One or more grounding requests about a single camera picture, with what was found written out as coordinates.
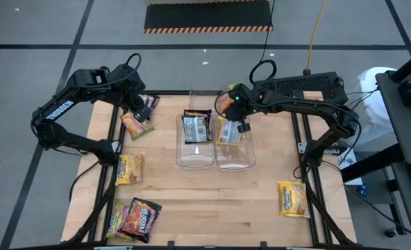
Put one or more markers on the black cart post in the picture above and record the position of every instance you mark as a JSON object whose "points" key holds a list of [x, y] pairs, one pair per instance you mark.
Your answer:
{"points": [[410, 64]]}

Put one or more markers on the clear plastic bin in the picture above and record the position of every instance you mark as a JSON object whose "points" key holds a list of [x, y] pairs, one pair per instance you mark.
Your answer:
{"points": [[195, 152], [233, 154], [202, 100]]}

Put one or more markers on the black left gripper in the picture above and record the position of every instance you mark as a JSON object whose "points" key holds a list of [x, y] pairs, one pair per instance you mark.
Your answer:
{"points": [[138, 100]]}

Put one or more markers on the black table edge bracket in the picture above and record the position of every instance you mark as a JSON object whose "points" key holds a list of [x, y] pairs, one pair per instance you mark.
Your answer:
{"points": [[264, 244], [171, 244]]}

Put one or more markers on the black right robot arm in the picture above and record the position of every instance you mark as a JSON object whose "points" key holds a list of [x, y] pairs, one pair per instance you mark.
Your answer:
{"points": [[295, 102]]}

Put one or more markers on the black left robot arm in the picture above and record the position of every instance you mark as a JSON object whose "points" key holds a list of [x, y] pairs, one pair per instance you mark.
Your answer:
{"points": [[59, 111]]}

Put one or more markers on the silver aluminium bar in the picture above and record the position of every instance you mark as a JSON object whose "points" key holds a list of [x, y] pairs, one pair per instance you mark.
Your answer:
{"points": [[300, 248], [113, 248]]}

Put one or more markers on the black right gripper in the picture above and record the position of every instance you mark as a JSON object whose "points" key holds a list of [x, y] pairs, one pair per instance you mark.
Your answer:
{"points": [[238, 111]]}

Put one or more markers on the black aluminium table frame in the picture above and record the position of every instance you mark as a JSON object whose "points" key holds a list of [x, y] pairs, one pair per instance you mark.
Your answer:
{"points": [[170, 92]]}

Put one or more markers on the small blue box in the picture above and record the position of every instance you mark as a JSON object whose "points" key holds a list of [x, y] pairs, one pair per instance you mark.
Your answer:
{"points": [[362, 190]]}

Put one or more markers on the black caster wheel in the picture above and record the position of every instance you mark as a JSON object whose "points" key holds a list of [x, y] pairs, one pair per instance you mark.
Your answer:
{"points": [[390, 232]]}

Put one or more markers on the grey cart with black frame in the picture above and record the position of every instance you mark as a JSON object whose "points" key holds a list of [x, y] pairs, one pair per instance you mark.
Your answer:
{"points": [[410, 139]]}

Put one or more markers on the black hazard-striped floor mat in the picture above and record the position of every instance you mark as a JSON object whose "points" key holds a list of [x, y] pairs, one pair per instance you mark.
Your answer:
{"points": [[205, 15]]}

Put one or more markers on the yellow Maruchan ramen pack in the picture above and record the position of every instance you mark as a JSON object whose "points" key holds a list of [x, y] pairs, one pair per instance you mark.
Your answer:
{"points": [[129, 170], [228, 133], [293, 199]]}

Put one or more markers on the white paper sheet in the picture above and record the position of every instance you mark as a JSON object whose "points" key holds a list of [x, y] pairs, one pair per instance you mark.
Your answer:
{"points": [[349, 163]]}

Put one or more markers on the white plastic bag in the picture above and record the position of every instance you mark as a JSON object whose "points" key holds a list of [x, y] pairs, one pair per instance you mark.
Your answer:
{"points": [[368, 83]]}

